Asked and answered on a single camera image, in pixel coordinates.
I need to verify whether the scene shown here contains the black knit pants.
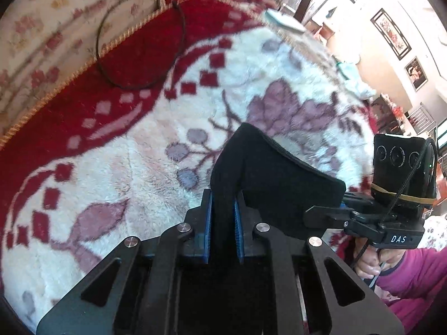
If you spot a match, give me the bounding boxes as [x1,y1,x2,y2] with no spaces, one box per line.
[211,123,346,255]

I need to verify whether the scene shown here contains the pink sleeve forearm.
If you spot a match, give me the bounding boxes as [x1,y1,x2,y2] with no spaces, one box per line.
[377,248,446,334]

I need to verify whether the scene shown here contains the right hand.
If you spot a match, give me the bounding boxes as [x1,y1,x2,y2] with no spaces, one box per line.
[354,246,406,279]

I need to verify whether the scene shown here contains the red white floral fleece blanket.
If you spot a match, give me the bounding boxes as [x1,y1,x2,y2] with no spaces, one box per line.
[1,0,374,331]

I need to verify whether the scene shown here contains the pink floral quilt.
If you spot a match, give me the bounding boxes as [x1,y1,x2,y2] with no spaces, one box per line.
[0,0,211,137]

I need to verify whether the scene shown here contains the black tracking camera box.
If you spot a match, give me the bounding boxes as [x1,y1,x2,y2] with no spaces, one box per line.
[371,134,437,207]

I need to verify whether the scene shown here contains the framed wall picture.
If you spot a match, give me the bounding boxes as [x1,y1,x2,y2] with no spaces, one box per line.
[370,8,412,61]
[405,58,428,92]

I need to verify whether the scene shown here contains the thin black cable loop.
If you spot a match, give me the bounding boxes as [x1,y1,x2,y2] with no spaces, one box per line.
[94,0,188,91]

